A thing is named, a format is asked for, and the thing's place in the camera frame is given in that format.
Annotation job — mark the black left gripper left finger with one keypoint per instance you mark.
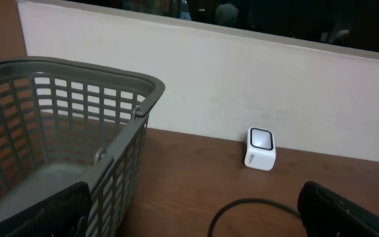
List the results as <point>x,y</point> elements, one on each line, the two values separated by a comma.
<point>62,214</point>

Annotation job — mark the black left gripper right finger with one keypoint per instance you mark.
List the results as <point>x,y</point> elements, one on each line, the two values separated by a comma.
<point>325,213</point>

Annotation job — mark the white barcode scanner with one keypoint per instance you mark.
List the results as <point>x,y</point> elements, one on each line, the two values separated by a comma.
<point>260,149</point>

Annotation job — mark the grey plastic shopping basket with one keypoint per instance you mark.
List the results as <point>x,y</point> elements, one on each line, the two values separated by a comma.
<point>62,122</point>

